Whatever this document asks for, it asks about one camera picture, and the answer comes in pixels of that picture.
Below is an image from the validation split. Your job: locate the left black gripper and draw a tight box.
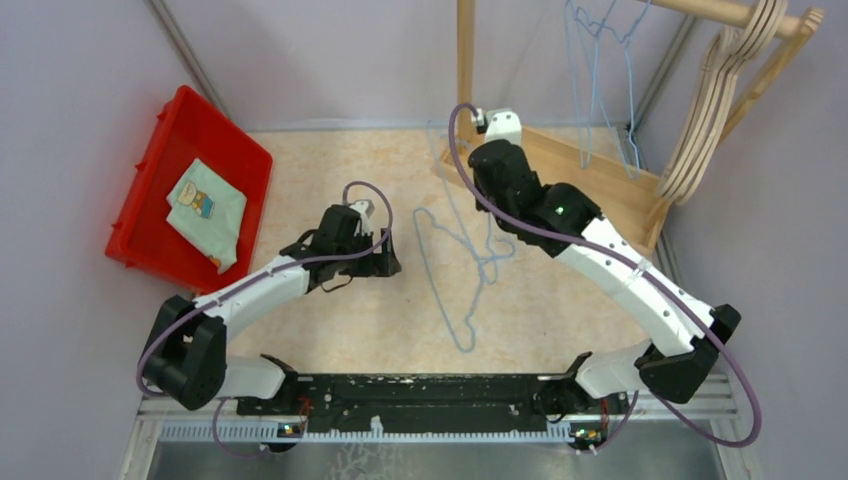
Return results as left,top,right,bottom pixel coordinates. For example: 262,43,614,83
335,227,400,277

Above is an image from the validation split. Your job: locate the beige plastic hanger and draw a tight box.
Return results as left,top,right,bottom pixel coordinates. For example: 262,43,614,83
655,0,776,200
659,0,783,203
662,0,791,205
654,0,770,199

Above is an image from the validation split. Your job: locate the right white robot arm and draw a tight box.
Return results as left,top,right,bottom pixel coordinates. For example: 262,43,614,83
468,140,741,412

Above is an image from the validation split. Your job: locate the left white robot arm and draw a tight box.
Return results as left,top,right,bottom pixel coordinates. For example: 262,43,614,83
137,200,402,414

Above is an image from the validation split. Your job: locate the wooden hanger rack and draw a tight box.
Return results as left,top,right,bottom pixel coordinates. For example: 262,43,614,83
433,0,826,256

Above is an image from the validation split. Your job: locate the folded light green cloth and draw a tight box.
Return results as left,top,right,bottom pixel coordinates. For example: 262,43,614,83
166,158,247,274

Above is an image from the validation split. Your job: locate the red plastic bin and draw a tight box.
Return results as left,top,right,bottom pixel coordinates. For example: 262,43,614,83
105,85,273,294

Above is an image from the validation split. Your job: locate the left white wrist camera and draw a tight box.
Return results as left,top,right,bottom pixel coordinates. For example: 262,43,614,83
349,199,375,234

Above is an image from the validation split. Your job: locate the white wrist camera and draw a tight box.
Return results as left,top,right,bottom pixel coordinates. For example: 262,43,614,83
349,199,375,234
472,108,523,146

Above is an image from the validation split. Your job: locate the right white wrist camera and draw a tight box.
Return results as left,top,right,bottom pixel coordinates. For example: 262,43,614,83
472,108,523,146

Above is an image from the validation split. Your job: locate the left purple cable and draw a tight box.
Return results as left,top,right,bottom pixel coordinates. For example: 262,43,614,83
135,180,395,458

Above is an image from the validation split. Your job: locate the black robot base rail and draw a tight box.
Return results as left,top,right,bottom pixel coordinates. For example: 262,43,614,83
237,374,630,436

